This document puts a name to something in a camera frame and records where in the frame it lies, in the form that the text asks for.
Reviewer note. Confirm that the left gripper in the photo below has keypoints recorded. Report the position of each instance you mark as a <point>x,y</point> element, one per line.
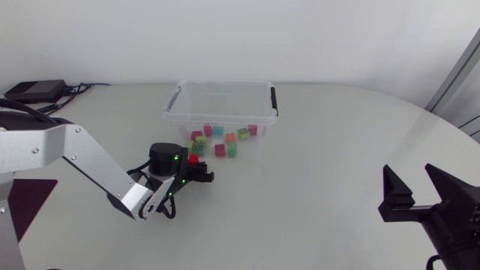
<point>184,168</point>

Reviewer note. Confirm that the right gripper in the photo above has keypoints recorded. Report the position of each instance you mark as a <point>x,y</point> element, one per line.
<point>455,236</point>

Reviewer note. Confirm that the red toy brick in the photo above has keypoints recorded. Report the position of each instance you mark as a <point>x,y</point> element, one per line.
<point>193,159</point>

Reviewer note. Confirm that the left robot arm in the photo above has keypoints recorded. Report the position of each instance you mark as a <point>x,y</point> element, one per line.
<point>80,155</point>

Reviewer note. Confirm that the clear plastic container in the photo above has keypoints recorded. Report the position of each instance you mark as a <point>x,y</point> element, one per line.
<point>221,112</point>

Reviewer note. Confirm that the green printed toy brick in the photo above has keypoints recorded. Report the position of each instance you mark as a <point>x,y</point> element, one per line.
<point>243,133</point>
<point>199,149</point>

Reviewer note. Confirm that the crimson toy brick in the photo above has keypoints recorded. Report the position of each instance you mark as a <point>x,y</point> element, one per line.
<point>219,150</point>

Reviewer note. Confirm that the light green toy brick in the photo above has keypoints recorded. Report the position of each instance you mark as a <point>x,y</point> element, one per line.
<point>189,145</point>
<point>201,139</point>

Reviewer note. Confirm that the magenta toy brick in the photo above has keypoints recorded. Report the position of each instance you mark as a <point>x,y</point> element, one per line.
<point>196,135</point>

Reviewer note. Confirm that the pink toy brick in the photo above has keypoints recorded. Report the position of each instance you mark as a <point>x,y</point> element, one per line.
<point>252,129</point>
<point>207,130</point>

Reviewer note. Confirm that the orange toy brick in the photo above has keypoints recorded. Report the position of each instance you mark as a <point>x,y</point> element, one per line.
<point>231,137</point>

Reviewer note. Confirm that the blue toy brick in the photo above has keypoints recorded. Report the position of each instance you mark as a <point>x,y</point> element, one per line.
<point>218,130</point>

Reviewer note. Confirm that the dark mat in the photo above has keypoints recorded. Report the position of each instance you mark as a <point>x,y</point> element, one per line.
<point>28,204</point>

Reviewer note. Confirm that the black power brick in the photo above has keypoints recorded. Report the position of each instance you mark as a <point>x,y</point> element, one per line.
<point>35,91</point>

